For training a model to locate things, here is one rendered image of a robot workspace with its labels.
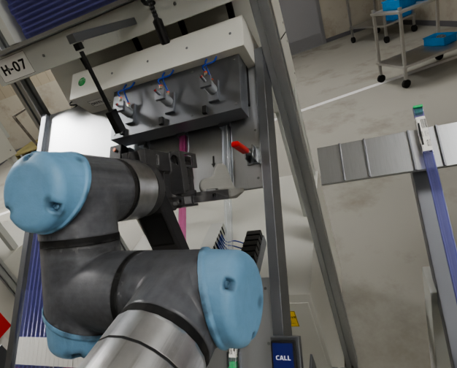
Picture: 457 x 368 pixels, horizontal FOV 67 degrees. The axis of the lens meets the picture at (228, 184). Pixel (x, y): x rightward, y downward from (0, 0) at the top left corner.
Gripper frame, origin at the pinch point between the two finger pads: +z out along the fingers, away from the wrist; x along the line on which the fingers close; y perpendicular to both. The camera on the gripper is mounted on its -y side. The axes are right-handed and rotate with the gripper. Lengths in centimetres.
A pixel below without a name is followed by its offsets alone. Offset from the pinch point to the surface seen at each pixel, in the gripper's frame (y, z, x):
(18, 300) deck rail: -18, 5, 58
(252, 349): -28.1, 3.6, -3.5
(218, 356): -29.5, 3.2, 3.3
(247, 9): 47, 26, -6
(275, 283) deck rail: -16.9, 5.4, -9.2
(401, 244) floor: -34, 139, -39
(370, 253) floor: -36, 135, -24
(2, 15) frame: 51, 0, 47
